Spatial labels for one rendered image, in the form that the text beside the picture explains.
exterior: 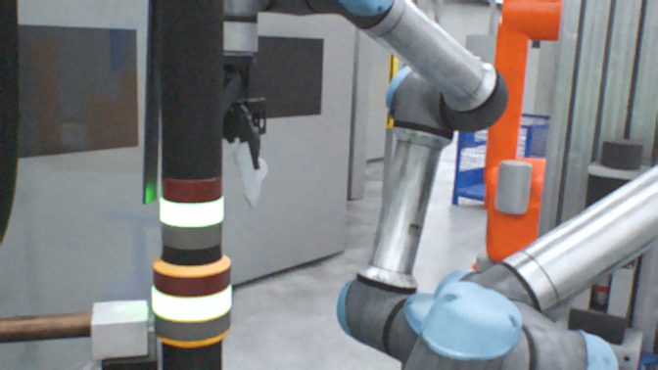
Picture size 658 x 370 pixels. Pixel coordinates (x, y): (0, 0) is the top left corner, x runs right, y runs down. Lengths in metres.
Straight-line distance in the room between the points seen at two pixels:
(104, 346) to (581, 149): 0.94
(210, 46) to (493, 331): 0.33
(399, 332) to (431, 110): 0.39
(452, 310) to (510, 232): 3.73
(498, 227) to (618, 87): 3.16
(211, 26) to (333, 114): 4.72
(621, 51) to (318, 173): 4.00
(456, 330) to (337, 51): 4.54
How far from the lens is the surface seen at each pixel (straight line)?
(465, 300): 0.57
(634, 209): 0.81
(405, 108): 1.22
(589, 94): 1.18
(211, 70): 0.35
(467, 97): 1.10
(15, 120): 0.37
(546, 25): 4.33
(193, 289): 0.37
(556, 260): 0.76
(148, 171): 0.38
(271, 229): 4.77
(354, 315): 1.25
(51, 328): 0.39
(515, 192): 4.17
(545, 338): 0.63
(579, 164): 1.20
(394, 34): 0.94
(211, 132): 0.36
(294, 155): 4.80
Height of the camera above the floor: 1.70
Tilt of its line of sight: 12 degrees down
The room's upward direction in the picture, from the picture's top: 2 degrees clockwise
